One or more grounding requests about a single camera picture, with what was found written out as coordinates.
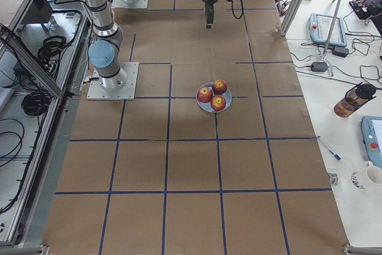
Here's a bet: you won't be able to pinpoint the red apple plate far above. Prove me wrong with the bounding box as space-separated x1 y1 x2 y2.
212 79 227 94

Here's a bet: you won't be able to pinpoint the red apple plate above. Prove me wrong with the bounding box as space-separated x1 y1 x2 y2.
196 87 213 103
212 79 227 94
210 94 226 112

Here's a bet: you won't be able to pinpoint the red apple plate left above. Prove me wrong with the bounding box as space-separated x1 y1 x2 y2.
196 87 213 103

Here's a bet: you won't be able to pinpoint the red apple plate near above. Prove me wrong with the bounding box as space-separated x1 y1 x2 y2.
210 94 226 112

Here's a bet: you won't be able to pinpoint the light blue plate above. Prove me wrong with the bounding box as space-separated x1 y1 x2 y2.
195 82 232 113

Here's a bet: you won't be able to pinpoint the teach pendant blue grey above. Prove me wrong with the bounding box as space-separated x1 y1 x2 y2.
309 13 347 47

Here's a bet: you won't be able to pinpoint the black power adapter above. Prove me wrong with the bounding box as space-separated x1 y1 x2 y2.
310 62 328 72

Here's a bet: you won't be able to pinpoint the metal rod green tip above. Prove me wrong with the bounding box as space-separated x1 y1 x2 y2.
320 0 341 77

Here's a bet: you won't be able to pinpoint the glass teapot black lid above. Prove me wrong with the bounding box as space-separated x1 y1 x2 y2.
334 83 377 118

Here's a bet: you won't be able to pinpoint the blue white pen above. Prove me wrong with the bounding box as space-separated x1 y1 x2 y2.
317 136 341 161

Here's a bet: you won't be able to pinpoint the white mug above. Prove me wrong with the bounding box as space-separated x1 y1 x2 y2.
350 161 381 189

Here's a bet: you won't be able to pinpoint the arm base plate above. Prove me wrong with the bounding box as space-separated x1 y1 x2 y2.
87 62 139 100
112 0 149 10

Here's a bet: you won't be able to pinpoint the coiled black cables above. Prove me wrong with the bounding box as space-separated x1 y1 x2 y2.
21 89 51 118

